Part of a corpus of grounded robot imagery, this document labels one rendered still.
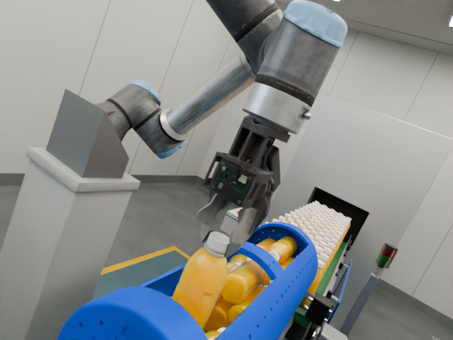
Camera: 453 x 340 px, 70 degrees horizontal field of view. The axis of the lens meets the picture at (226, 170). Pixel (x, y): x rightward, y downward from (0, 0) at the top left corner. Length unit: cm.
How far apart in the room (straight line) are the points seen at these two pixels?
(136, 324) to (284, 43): 43
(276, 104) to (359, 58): 524
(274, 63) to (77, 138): 100
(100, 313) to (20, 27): 301
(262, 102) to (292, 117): 4
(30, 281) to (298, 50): 133
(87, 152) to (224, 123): 492
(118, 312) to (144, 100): 102
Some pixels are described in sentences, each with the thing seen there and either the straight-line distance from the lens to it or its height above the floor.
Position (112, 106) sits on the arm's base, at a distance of 138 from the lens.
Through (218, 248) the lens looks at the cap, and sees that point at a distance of 53.
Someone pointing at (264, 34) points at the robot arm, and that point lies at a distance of 57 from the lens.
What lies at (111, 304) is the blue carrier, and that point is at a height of 121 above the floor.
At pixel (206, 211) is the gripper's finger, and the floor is 138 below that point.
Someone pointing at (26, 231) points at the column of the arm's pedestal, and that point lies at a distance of 152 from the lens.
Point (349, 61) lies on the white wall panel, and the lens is 567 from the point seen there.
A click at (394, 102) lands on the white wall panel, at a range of 547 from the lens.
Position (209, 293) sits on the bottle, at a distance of 55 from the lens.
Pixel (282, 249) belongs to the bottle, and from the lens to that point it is 113.
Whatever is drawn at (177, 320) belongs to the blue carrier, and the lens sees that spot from 52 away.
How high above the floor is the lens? 153
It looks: 10 degrees down
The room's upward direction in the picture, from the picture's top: 23 degrees clockwise
